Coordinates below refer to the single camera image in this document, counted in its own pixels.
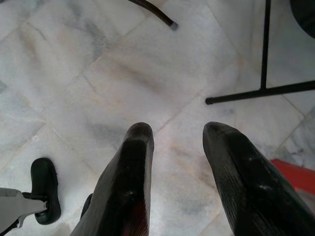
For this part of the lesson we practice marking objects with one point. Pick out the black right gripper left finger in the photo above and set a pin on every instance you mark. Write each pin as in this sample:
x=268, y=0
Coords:
x=128, y=177

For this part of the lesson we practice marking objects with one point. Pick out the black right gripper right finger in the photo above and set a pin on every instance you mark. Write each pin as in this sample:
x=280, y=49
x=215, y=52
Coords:
x=246, y=186

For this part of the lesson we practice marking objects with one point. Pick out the red plastic object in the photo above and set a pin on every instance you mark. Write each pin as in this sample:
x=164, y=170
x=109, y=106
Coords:
x=297, y=174

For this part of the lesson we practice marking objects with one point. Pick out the black robot foot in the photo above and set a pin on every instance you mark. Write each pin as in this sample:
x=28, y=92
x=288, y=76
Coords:
x=45, y=186

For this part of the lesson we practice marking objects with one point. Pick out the grey robot leg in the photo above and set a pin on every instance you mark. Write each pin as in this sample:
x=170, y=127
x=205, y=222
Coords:
x=17, y=204

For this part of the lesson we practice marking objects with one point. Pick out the dark brown chair leg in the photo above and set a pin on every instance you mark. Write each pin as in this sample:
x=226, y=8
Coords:
x=157, y=13

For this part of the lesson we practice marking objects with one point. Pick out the dark round seat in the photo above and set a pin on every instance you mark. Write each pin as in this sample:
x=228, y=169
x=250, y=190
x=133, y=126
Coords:
x=304, y=14

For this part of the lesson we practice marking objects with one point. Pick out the black metal stand frame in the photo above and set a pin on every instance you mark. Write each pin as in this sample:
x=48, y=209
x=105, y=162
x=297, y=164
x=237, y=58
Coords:
x=264, y=61

